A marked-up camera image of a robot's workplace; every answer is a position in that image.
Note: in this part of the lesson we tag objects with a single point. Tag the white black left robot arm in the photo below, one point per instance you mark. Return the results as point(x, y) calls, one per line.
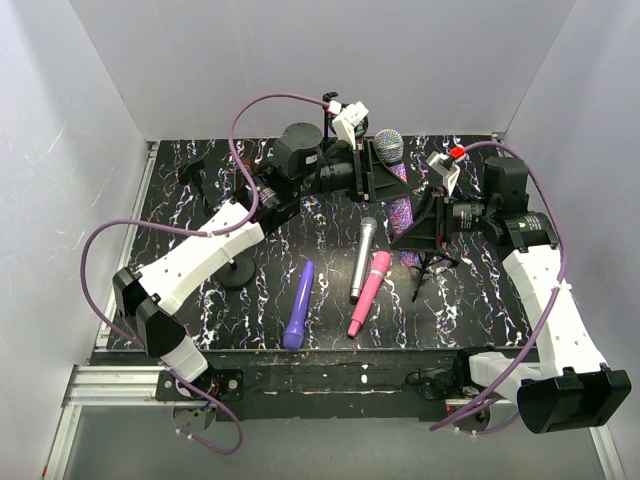
point(304, 163)

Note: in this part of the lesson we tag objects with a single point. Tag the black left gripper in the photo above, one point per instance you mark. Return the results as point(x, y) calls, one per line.
point(360, 175)

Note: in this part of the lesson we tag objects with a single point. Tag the purple plastic microphone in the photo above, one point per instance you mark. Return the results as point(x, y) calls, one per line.
point(294, 333)

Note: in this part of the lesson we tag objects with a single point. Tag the small black tripod stand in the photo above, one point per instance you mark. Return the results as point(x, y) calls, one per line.
point(429, 260)

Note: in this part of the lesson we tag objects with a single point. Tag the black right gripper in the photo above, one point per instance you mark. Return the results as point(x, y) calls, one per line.
point(441, 220)

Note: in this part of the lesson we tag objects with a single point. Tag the pink microphone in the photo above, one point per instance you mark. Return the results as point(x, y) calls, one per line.
point(377, 273)

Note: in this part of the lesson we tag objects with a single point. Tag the aluminium table rail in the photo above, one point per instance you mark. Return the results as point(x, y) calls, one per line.
point(112, 426)

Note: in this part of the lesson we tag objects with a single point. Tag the tall black tripod stand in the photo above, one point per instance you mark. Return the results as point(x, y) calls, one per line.
point(328, 130)

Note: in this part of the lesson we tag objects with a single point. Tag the purple glitter microphone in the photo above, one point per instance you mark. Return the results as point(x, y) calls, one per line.
point(389, 148)

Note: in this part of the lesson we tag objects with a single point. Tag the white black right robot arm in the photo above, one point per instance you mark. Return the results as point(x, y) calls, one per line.
point(572, 385)

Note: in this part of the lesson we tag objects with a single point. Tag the silver microphone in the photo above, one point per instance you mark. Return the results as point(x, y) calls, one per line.
point(368, 229)

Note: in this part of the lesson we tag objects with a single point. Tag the black round-base stand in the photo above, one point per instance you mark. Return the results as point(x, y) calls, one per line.
point(239, 270)

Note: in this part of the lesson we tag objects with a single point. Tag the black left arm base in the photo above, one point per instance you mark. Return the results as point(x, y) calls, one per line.
point(222, 384)

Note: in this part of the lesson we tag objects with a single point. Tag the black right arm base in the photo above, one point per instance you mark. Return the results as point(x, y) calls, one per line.
point(434, 384)

